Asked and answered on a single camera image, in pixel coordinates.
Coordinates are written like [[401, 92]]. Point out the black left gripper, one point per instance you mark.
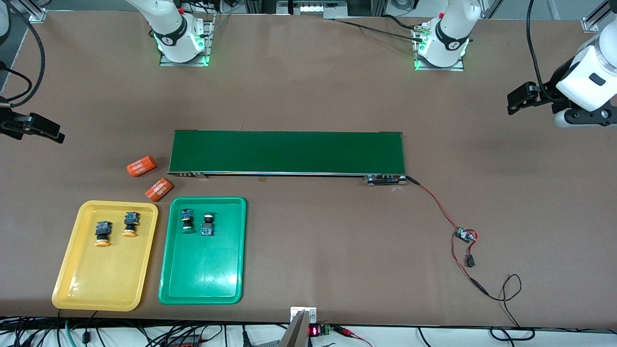
[[553, 91]]

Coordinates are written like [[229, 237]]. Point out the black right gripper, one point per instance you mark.
[[10, 121]]

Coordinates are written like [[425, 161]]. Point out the orange cylinder with white print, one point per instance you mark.
[[159, 189], [141, 166]]

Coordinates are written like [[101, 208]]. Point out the yellow push button switch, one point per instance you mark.
[[102, 233], [130, 224]]

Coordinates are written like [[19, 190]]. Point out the green push button switch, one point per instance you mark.
[[187, 220], [207, 224]]

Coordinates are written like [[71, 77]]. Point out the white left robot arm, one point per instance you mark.
[[448, 33]]

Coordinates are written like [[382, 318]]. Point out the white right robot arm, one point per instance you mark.
[[168, 29]]

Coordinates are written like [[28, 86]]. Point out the small green circuit board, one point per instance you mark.
[[465, 235]]

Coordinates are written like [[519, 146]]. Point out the yellow plastic tray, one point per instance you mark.
[[106, 274]]

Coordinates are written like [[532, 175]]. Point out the small black plug connector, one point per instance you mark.
[[470, 261]]

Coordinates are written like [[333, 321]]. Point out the red black power lead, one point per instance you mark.
[[479, 286]]

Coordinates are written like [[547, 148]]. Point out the green plastic tray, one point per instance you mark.
[[202, 265]]

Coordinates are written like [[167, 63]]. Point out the green conveyor belt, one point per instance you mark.
[[289, 152]]

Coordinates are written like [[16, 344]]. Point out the red clip lead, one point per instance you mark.
[[344, 330]]

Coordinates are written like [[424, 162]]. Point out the red digit display module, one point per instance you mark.
[[314, 331]]

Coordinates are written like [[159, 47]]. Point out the grey metal bar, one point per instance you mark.
[[294, 335]]

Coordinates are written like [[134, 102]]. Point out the metal table corner bracket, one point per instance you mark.
[[589, 25], [37, 16]]

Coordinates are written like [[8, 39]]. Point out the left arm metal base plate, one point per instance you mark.
[[441, 69]]

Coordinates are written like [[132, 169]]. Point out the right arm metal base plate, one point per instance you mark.
[[210, 48]]

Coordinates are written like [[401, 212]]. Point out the aluminium frame rack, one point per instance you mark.
[[313, 8]]

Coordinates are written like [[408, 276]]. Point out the small metal mounting bracket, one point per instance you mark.
[[295, 312]]

